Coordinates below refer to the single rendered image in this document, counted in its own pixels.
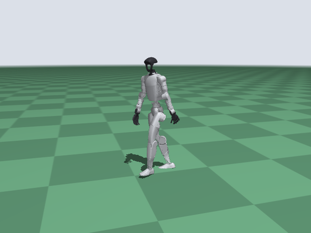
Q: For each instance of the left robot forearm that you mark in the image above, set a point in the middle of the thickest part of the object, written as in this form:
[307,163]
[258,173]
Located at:
[169,104]

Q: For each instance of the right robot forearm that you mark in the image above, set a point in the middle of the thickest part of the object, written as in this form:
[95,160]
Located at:
[139,104]

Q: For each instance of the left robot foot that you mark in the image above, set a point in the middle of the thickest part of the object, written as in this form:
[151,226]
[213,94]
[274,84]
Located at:
[147,172]

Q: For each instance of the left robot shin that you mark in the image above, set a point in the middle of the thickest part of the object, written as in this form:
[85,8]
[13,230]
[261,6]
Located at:
[151,152]

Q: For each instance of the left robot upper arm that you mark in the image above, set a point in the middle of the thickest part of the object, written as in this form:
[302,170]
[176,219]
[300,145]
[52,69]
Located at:
[162,81]

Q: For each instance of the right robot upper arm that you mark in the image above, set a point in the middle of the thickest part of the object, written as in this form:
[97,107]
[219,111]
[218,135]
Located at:
[142,94]

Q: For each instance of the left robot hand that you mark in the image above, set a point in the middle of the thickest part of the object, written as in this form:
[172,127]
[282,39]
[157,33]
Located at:
[175,118]

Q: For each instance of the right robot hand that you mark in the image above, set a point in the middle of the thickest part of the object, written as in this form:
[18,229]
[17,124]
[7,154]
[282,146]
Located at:
[135,117]

